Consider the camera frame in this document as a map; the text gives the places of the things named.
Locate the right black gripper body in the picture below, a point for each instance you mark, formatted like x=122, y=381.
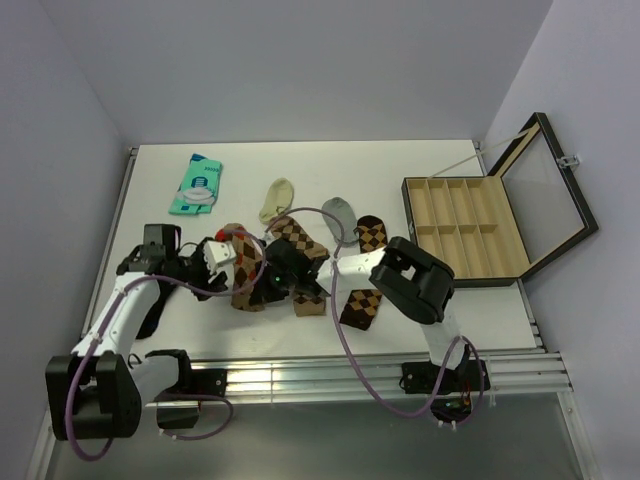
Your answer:
x=276, y=285

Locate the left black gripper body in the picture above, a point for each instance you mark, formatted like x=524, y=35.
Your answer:
x=193, y=270

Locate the orange green argyle sock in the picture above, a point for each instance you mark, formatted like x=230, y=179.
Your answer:
x=246, y=266

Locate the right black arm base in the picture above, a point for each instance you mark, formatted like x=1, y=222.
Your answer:
x=454, y=402

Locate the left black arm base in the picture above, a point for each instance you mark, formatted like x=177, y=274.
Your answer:
x=180, y=408

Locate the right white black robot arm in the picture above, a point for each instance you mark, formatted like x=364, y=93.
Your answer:
x=418, y=284

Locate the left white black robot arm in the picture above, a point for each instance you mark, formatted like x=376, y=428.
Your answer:
x=92, y=392

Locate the brown tan argyle sock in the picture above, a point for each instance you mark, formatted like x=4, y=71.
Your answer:
x=290, y=230

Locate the black blue sock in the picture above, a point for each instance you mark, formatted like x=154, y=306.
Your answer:
x=152, y=318

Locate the cream ankle sock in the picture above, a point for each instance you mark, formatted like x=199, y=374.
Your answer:
x=278, y=200

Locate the grey ankle sock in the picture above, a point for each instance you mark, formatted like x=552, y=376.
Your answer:
x=342, y=222

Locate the teal patterned sock pair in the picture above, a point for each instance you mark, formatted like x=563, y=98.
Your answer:
x=199, y=188

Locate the black compartment storage box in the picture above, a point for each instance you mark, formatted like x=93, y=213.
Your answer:
x=505, y=226

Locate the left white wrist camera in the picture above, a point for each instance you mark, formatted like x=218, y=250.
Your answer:
x=217, y=255

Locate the metal wall latch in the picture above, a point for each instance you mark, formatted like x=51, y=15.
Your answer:
x=568, y=162

